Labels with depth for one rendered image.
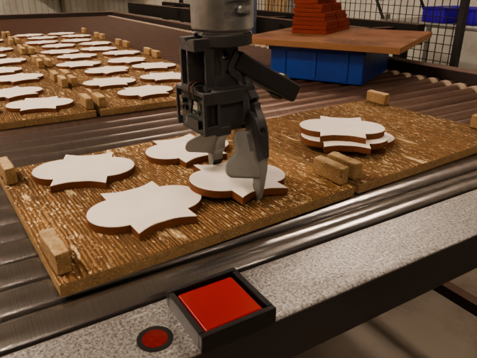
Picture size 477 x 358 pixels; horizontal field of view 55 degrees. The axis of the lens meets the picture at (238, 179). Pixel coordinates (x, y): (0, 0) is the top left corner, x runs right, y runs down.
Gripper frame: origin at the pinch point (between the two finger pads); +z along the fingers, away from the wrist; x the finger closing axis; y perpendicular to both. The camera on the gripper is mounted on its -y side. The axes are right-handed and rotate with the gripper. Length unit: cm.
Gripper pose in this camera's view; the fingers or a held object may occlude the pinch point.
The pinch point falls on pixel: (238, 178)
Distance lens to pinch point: 65.0
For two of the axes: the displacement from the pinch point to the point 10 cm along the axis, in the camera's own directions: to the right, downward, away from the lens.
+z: 0.1, 9.1, 4.1
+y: -8.2, 2.4, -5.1
